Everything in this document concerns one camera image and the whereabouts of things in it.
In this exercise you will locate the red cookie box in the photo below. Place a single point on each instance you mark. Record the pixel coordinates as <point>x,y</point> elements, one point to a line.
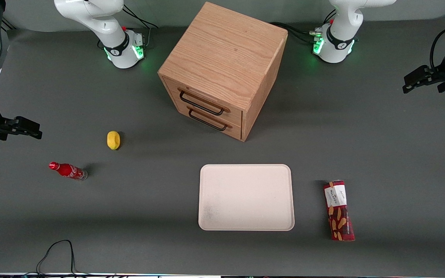
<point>340,216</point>

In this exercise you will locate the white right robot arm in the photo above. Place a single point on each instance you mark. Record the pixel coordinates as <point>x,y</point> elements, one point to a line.
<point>110,34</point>

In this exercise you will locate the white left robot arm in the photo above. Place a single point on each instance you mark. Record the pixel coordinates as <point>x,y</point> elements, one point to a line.
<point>338,42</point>

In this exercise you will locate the cream rectangular tray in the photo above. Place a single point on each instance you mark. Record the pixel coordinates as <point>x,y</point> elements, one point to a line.
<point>245,197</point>

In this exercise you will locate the red cola bottle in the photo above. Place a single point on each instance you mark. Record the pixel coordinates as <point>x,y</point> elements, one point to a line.
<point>68,170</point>

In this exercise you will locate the yellow lemon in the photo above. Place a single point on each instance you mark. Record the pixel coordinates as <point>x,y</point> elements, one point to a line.
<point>113,139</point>

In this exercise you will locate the wooden drawer front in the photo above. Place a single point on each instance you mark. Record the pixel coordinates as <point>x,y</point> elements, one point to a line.
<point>207,98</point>
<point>222,129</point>

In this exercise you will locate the wooden two-drawer cabinet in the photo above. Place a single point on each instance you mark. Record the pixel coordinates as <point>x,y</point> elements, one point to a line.
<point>222,54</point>

